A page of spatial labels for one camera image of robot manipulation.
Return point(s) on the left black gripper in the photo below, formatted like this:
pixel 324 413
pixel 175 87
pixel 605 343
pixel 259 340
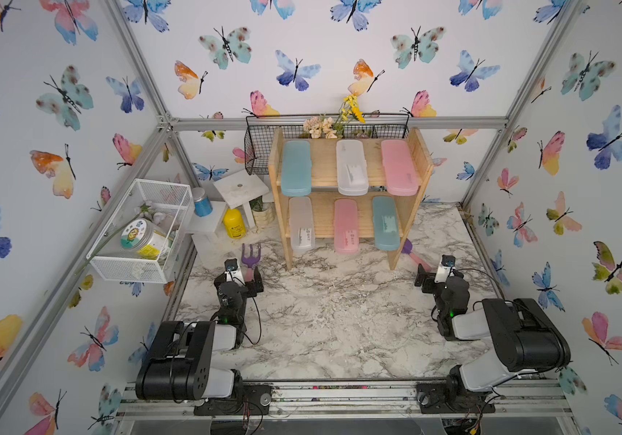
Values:
pixel 254 283

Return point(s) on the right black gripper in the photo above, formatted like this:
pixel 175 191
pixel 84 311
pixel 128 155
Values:
pixel 427 280

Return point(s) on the clear pencil case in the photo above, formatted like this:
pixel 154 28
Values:
pixel 352 176
pixel 301 221

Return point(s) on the teal pencil case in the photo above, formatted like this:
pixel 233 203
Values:
pixel 296 179
pixel 386 223

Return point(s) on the pink pencil case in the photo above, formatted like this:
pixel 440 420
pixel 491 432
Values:
pixel 400 174
pixel 346 227

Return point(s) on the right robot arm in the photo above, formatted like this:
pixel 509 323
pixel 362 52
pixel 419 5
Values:
pixel 524 340

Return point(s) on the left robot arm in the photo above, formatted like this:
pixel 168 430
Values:
pixel 178 366

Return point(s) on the purple garden fork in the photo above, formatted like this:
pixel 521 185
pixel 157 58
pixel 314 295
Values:
pixel 250 258

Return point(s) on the white step block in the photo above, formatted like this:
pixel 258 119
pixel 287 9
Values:
pixel 204 230

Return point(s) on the purple pink garden trowel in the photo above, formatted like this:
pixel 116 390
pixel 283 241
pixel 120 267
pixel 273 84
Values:
pixel 408 250

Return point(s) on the yellow bottle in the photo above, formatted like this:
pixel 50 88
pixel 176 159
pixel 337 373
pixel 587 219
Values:
pixel 234 224

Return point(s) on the small potted plant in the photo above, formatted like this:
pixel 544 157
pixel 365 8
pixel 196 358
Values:
pixel 263 212

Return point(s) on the blue tin can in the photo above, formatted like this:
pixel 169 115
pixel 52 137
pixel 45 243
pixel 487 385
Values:
pixel 201 202

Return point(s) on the white small stool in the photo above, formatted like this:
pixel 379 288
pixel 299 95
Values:
pixel 238 189

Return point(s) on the clear jar colourful lid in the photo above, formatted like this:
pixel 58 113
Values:
pixel 144 239

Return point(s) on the artificial flower bunch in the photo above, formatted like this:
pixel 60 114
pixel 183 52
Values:
pixel 332 122

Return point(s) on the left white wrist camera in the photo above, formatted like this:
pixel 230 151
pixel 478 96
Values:
pixel 232 267

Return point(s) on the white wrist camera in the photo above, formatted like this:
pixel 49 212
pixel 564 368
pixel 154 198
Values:
pixel 232 267
pixel 444 269

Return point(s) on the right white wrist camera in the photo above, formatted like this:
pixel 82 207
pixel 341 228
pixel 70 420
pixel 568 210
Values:
pixel 444 269

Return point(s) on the white mesh wall basket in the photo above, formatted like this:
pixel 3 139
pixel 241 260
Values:
pixel 169 206

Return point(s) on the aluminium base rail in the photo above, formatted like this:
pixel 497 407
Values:
pixel 310 400

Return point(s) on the black wire basket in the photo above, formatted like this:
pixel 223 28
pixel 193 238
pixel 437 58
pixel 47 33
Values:
pixel 260 132

